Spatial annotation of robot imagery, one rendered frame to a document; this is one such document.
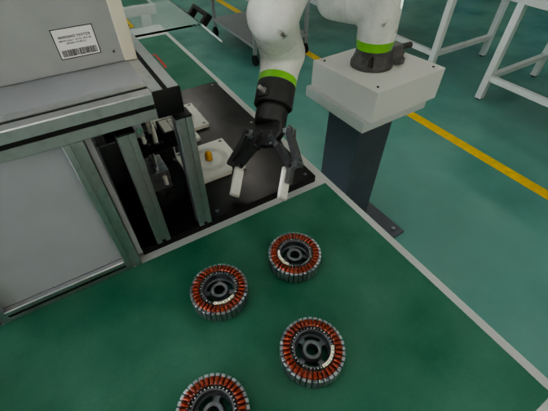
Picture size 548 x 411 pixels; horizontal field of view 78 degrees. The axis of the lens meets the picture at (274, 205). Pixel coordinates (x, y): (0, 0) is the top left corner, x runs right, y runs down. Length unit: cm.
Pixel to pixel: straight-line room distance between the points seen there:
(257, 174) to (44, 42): 53
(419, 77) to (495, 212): 115
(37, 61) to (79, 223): 27
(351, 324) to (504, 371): 26
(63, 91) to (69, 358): 45
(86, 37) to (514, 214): 212
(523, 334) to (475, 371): 109
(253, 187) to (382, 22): 68
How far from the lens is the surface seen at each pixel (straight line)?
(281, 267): 70
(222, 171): 92
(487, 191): 236
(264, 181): 90
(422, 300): 76
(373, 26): 125
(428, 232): 195
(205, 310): 67
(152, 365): 69
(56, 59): 69
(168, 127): 86
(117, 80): 64
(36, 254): 74
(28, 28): 67
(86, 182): 63
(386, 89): 118
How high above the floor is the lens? 137
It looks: 46 degrees down
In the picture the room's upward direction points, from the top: straight up
